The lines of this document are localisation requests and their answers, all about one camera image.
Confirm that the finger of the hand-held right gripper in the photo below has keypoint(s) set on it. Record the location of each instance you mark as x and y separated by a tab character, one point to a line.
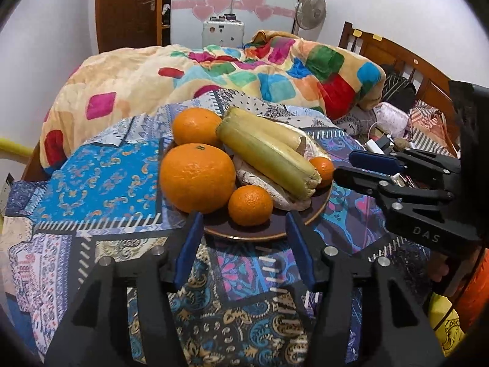
376	161
363	179

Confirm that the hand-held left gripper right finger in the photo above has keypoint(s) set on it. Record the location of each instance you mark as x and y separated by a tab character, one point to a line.
300	248

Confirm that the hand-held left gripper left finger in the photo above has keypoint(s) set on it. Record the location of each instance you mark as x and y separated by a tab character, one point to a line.
189	244

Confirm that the small mandarin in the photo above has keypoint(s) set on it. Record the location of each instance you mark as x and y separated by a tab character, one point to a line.
250	205
324	171

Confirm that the purple round plate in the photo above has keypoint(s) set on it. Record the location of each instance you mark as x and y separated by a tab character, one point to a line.
244	232

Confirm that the large orange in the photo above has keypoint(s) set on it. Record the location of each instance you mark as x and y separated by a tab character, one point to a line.
196	177
195	126

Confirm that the partly husked yellow corn cob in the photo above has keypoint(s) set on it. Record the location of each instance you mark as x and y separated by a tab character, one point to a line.
282	135

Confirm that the green husked corn cob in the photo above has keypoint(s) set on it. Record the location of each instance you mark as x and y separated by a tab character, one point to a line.
267	156

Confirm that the person's right hand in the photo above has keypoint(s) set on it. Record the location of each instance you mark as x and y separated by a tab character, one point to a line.
439	272

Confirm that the pink dotted bag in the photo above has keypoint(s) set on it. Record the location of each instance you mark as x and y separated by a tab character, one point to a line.
393	118

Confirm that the striped fabric bag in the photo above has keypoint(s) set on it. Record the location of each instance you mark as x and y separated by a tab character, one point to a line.
431	122

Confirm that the black backpack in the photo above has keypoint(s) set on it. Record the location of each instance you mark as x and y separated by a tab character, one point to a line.
399	88

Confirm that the blue patterned bed cloth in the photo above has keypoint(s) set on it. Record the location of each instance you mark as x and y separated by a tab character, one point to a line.
107	183

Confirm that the brown wooden headboard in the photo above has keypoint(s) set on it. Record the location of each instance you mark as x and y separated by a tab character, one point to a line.
401	53

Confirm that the standing electric fan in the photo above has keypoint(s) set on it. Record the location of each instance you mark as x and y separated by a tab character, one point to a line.
311	9

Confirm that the yellow printed bag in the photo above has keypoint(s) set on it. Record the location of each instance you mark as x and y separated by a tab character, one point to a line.
447	325

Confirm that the colourful checked blanket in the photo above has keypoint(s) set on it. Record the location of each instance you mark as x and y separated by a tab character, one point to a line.
133	76

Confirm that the small white appliance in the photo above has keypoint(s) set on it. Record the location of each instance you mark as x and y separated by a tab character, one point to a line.
223	33

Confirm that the jars on white appliance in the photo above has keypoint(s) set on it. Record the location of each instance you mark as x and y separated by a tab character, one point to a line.
225	18

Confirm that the brown wooden door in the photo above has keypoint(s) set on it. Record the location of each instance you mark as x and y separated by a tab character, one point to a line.
126	7

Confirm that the yellow padded rail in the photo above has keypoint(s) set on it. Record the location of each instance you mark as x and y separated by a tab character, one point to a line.
13	146

